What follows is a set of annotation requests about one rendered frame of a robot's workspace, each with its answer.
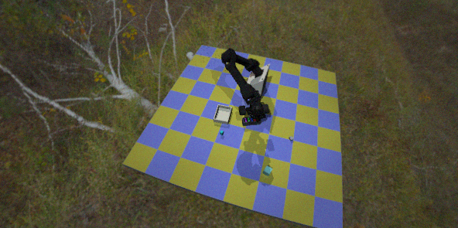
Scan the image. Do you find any teal cube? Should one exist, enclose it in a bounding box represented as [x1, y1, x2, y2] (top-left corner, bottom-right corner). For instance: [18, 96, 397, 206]
[263, 166, 272, 176]

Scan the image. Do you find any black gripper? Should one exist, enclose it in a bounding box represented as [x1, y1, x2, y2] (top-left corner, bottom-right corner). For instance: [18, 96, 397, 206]
[238, 104, 270, 118]

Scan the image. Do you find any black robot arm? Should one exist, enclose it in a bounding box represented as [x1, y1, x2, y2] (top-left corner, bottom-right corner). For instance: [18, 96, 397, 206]
[221, 48, 265, 119]

